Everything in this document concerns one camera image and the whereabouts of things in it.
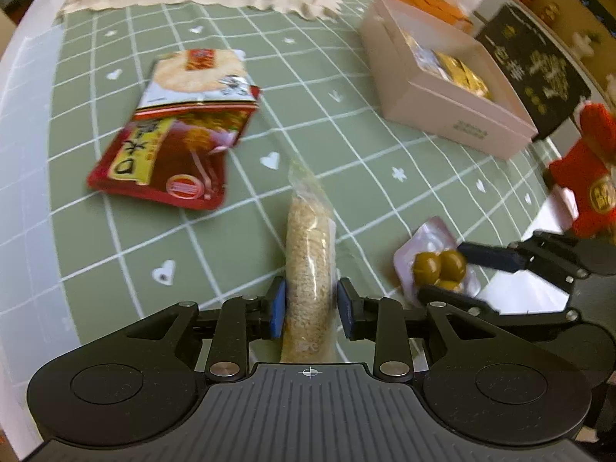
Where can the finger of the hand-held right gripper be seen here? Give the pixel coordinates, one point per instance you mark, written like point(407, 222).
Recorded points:
point(491, 256)
point(462, 298)

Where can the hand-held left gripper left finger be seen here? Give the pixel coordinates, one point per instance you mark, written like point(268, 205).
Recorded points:
point(277, 308)

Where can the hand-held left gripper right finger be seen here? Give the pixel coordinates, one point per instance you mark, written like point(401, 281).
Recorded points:
point(345, 310)

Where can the green olives packet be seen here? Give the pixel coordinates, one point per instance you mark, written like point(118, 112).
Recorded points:
point(435, 262)

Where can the sesame bar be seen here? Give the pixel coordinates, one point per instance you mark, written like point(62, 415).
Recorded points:
point(308, 260)

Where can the pink cardboard box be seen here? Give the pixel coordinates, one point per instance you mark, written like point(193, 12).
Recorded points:
point(433, 110)

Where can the gold foil snack packet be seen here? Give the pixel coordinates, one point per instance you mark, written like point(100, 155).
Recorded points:
point(462, 74)

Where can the red plush toy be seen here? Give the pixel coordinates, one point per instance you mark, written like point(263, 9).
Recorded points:
point(592, 173)

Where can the green checked tablecloth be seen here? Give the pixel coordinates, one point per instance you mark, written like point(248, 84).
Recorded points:
point(337, 154)

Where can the black snack bag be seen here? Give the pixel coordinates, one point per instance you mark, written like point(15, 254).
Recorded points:
point(539, 72)

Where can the large red snack packet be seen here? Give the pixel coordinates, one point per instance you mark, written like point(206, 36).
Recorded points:
point(144, 163)

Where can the white vase with plant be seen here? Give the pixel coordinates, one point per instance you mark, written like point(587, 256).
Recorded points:
point(586, 44)

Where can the rice cracker packet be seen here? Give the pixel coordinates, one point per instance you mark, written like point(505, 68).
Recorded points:
point(192, 77)

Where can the orange packet stack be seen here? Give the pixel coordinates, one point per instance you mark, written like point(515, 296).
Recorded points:
point(433, 2)

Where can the yellow wall shelf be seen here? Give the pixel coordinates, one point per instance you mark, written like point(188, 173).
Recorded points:
point(568, 14)

